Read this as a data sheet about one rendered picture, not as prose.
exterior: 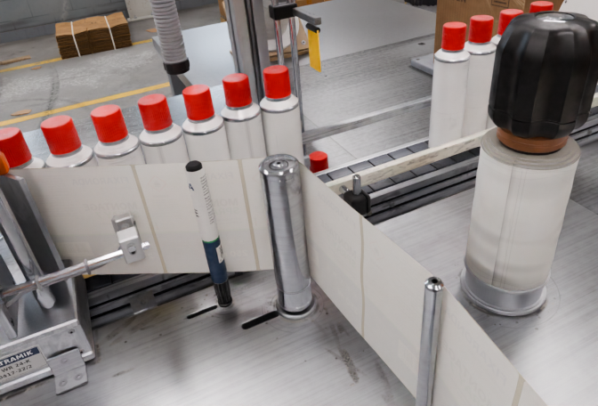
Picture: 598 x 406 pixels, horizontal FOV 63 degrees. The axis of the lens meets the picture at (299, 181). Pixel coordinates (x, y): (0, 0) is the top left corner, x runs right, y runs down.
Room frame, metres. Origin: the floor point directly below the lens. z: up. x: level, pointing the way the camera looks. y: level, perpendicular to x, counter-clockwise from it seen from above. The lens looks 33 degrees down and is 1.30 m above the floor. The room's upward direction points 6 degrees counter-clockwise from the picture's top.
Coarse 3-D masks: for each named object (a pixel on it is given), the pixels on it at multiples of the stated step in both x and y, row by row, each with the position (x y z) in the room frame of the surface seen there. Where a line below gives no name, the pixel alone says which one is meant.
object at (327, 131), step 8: (400, 104) 0.72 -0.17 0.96; (408, 104) 0.71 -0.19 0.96; (416, 104) 0.72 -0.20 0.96; (424, 104) 0.72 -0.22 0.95; (376, 112) 0.70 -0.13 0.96; (384, 112) 0.70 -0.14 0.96; (392, 112) 0.70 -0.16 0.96; (400, 112) 0.71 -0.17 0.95; (408, 112) 0.71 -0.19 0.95; (344, 120) 0.68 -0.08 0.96; (352, 120) 0.68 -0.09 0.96; (360, 120) 0.68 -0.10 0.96; (368, 120) 0.69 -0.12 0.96; (376, 120) 0.69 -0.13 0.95; (320, 128) 0.66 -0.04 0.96; (328, 128) 0.66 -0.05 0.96; (336, 128) 0.66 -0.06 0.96; (344, 128) 0.67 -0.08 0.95; (352, 128) 0.67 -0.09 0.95; (304, 136) 0.64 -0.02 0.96; (312, 136) 0.65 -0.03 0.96; (320, 136) 0.65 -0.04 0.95; (328, 136) 0.66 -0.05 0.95
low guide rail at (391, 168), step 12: (480, 132) 0.69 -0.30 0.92; (444, 144) 0.66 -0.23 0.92; (456, 144) 0.66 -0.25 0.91; (468, 144) 0.67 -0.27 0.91; (480, 144) 0.68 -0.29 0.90; (408, 156) 0.63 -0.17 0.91; (420, 156) 0.63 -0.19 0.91; (432, 156) 0.64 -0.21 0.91; (444, 156) 0.65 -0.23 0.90; (372, 168) 0.61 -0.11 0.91; (384, 168) 0.61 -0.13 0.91; (396, 168) 0.62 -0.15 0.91; (408, 168) 0.62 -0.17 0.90; (336, 180) 0.59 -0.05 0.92; (348, 180) 0.59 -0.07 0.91; (372, 180) 0.60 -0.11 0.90; (336, 192) 0.58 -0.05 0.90
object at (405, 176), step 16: (592, 112) 0.78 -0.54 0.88; (416, 144) 0.73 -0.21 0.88; (368, 160) 0.69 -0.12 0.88; (384, 160) 0.69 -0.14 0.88; (448, 160) 0.67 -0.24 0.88; (464, 160) 0.67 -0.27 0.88; (320, 176) 0.66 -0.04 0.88; (336, 176) 0.65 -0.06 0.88; (400, 176) 0.63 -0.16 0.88; (416, 176) 0.63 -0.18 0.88; (368, 192) 0.60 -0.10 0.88; (96, 288) 0.45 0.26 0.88
